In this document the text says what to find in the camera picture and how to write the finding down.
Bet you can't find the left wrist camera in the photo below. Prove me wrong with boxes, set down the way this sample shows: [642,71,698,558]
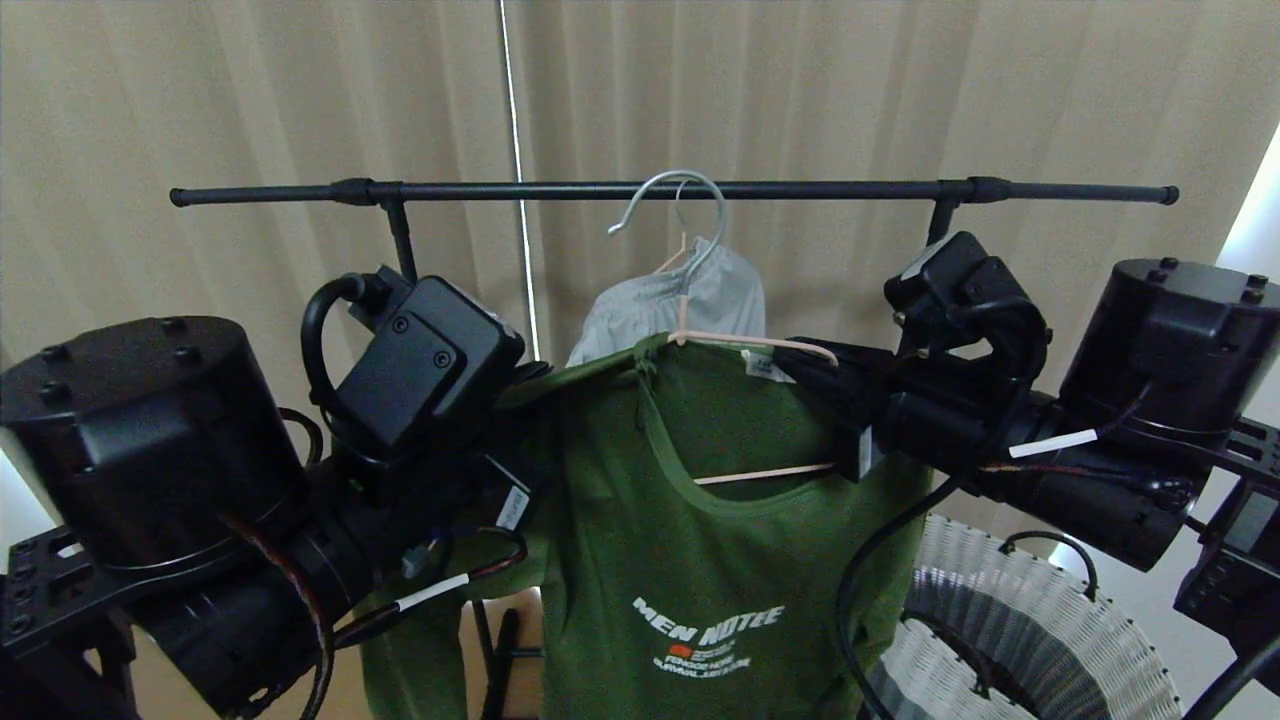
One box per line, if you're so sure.
[330,265,528,473]

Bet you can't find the beige curtain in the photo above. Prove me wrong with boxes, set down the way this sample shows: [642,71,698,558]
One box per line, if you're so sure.
[0,0,1280,561]

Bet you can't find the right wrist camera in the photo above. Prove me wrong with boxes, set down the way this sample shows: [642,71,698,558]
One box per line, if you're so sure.
[883,232,1051,401]

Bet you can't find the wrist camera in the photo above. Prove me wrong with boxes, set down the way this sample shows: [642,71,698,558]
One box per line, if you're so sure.
[330,265,528,473]
[883,232,1051,401]

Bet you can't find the black cable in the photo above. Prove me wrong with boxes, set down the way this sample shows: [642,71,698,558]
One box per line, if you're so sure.
[835,298,1280,720]
[299,272,393,423]

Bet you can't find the green garment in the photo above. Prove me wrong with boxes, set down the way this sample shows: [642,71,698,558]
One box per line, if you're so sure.
[358,333,936,720]

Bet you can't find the pink clothes hanger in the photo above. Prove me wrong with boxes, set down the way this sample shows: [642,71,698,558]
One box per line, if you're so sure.
[607,169,841,488]
[655,180,696,276]

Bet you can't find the pale grey shorts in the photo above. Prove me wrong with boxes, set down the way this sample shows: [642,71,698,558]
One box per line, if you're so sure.
[565,237,769,368]

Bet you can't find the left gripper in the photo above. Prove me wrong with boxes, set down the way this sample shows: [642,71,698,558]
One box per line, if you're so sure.
[135,445,549,719]

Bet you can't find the black clothes rack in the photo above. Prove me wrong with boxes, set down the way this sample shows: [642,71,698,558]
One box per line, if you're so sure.
[170,177,1180,720]

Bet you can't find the white laundry basket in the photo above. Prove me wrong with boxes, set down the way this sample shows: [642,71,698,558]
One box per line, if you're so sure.
[863,515,1186,720]

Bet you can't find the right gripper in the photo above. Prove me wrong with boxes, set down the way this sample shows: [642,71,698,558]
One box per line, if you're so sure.
[835,385,1201,573]

